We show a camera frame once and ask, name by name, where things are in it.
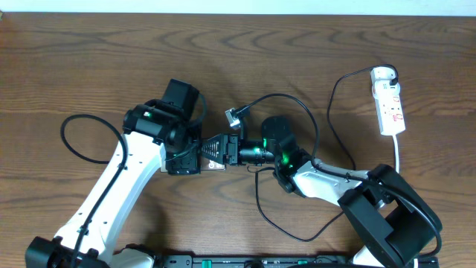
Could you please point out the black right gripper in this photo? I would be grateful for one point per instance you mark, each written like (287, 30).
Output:
(229, 144)

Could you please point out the silver smartphone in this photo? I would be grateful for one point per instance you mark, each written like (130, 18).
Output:
(205, 165)

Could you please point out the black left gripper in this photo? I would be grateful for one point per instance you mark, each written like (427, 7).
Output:
(184, 164)

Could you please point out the white power strip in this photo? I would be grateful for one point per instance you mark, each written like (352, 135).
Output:
(387, 99)

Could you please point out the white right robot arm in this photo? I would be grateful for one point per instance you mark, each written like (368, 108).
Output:
(397, 227)

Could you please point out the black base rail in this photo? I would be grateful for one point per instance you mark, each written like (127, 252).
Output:
(188, 261)

